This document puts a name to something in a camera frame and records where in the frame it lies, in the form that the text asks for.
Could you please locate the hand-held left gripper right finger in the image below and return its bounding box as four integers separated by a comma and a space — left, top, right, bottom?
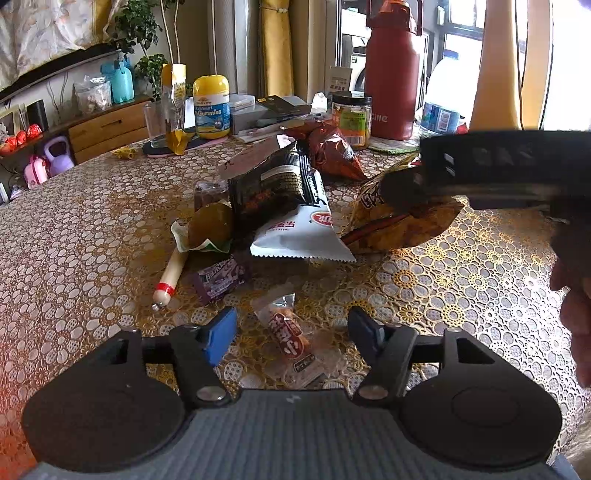
347, 305, 497, 403

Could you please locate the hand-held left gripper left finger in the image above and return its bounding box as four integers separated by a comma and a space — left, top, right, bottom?
92, 306, 238, 409

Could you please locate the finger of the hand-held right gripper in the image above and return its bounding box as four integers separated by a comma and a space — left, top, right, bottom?
381, 132, 472, 208

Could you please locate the orange chip bag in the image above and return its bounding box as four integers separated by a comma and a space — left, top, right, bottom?
342, 154, 465, 252

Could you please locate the purple candy packet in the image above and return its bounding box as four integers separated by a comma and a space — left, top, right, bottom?
187, 258, 252, 303

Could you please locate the clear red snack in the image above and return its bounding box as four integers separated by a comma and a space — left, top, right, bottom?
252, 293, 331, 388

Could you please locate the white sausage stick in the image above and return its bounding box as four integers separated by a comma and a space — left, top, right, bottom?
152, 249, 190, 310

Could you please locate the brown shiny snack bag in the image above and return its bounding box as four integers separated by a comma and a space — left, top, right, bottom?
281, 120, 368, 181

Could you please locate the brown bun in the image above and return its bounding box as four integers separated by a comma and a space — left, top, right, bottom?
171, 200, 236, 254

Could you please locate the white snack packet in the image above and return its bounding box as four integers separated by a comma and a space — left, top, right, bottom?
249, 168, 358, 264

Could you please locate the black snack packet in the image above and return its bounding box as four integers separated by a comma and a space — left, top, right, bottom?
217, 138, 326, 243

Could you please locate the dark purple snack packet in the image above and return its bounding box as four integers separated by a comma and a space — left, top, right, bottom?
194, 180, 232, 208

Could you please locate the person's right hand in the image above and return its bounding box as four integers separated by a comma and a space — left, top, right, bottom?
550, 258, 591, 388

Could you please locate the green coaster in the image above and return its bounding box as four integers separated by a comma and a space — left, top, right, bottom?
369, 136, 423, 153

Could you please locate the clear jar black lid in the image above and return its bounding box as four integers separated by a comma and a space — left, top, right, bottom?
331, 91, 373, 149

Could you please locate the white plastic bottle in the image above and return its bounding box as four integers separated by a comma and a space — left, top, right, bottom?
422, 53, 476, 134

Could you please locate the red insulated bottle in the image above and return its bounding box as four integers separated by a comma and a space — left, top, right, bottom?
365, 0, 428, 141

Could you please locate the white paper card box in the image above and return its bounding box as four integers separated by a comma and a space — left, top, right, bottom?
330, 67, 354, 93

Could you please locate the washing machine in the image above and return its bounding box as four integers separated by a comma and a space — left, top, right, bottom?
342, 32, 370, 93

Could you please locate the black flat box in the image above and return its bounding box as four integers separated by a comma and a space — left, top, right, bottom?
259, 95, 312, 118

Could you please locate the grey box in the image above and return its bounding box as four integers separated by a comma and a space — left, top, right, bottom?
228, 95, 269, 134

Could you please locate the dark round placemat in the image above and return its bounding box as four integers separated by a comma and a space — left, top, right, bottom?
142, 134, 222, 158

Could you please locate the yellow curtain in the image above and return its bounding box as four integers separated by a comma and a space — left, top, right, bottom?
259, 0, 296, 97

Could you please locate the yellow vitamin bottle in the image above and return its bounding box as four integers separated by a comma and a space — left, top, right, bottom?
191, 74, 232, 139

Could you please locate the clear glass cup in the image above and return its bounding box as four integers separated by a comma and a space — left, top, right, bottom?
144, 99, 185, 149

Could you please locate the white standing air conditioner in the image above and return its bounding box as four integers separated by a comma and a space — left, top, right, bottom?
215, 0, 264, 95

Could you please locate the wooden TV cabinet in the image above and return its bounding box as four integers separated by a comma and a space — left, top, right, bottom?
0, 95, 155, 199

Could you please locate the purple kettlebell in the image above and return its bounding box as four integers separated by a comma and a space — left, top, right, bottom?
42, 136, 75, 178

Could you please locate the pink toy case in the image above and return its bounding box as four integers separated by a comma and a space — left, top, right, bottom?
24, 154, 51, 190

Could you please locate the yellow foil pouch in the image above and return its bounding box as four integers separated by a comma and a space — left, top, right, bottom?
159, 64, 195, 155

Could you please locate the clear plastic bag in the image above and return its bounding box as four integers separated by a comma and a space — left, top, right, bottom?
74, 76, 113, 114

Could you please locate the teal spray bottle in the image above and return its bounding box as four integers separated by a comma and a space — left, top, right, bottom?
100, 55, 136, 104

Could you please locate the black speaker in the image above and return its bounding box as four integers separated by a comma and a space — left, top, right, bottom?
26, 99, 49, 132

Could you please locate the tall potted plant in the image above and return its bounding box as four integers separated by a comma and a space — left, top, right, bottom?
108, 0, 185, 100

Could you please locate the television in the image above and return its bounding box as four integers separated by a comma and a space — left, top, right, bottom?
0, 46, 121, 102

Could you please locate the printed blanket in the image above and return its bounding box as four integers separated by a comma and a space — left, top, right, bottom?
0, 0, 116, 90

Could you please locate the photo frame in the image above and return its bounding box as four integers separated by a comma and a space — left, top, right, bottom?
0, 108, 24, 139

